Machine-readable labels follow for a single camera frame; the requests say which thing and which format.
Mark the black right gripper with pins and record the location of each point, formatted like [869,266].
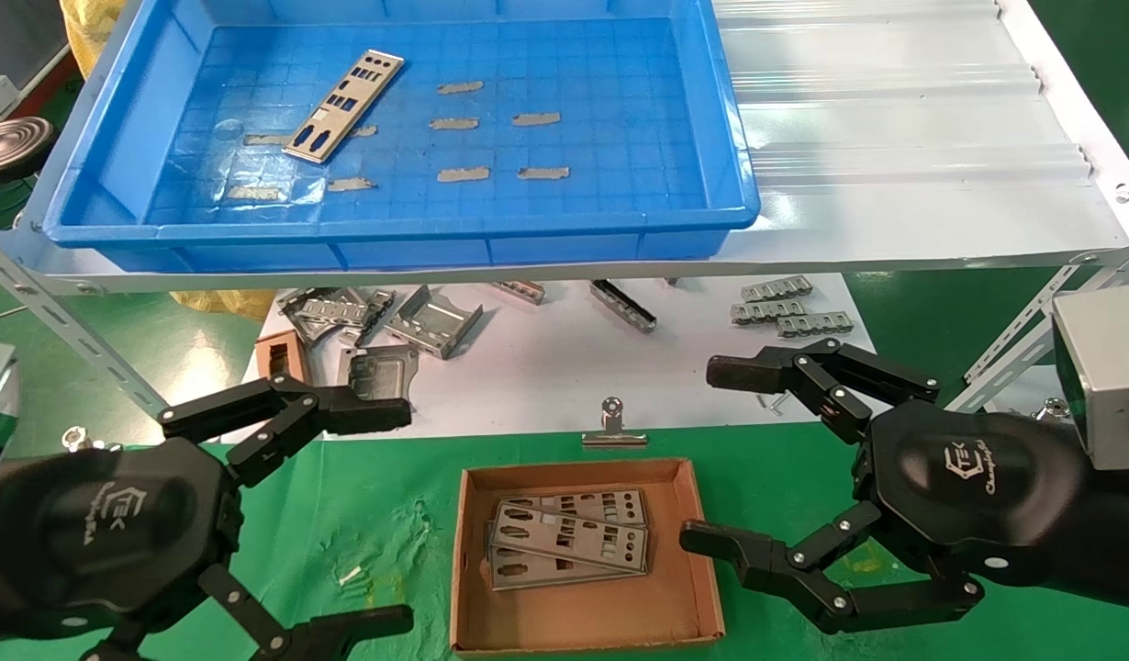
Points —
[978,487]

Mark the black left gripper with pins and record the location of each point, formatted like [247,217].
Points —
[115,532]

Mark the silver metal IO shield plate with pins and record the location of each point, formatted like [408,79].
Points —
[528,576]
[344,106]
[610,503]
[564,537]

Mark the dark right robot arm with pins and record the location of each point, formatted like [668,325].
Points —
[1124,551]

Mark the brown cardboard box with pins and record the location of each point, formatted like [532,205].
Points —
[583,615]

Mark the blue plastic tray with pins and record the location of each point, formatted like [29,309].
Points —
[620,138]

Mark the white paper scrap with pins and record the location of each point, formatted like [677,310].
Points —
[351,578]

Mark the green table cloth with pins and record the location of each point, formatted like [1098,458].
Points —
[390,514]

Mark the notched metal comb piece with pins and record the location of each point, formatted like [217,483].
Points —
[817,323]
[766,311]
[777,288]

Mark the yellow plastic bag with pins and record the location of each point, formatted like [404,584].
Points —
[87,32]
[225,301]

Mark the dark metal strip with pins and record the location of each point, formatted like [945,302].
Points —
[624,308]

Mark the small silver metal strip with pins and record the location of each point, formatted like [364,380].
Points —
[520,292]

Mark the grey metal shelf rack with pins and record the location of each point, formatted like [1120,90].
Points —
[895,184]

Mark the grey tape strip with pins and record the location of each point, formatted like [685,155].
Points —
[255,193]
[263,140]

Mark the square metal bracket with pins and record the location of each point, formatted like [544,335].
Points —
[381,367]

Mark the brown cardboard frame block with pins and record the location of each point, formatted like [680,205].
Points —
[263,353]

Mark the slotted metal bracket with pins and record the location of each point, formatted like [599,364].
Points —
[321,308]
[376,308]

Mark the angled metal bracket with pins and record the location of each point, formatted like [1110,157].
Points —
[436,321]

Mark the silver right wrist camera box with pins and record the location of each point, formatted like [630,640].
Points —
[1111,376]

